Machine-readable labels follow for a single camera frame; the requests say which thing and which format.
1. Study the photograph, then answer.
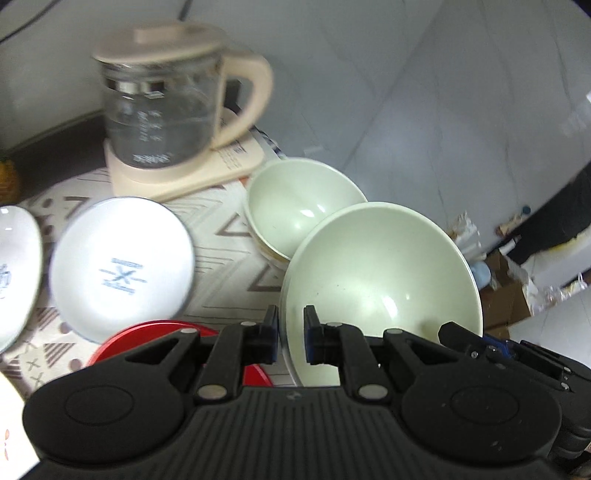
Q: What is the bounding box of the large pale green bowl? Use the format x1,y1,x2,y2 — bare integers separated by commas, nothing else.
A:
280,202,484,387

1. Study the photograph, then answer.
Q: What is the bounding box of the glass kettle beige handle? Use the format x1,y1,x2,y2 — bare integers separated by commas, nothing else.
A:
93,21,273,169

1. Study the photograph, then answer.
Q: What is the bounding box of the white Bakery plate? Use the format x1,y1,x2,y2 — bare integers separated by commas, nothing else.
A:
49,197,195,343

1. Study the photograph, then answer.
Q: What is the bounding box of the white flower plate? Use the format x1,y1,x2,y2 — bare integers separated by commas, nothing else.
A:
0,375,39,480

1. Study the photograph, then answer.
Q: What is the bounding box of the small pale green bowl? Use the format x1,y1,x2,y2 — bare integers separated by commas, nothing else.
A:
243,158,367,270

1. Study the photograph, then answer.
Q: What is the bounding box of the red black bowl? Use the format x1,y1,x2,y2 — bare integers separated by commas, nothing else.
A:
85,320,274,387

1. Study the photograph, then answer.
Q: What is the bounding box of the white Sweet plate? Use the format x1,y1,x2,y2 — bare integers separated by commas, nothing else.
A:
0,205,43,352

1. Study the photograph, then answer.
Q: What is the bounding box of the patterned table cloth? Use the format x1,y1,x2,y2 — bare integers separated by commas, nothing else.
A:
0,124,297,402

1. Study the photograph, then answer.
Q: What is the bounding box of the beige kettle base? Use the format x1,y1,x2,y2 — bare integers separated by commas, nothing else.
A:
103,131,279,202

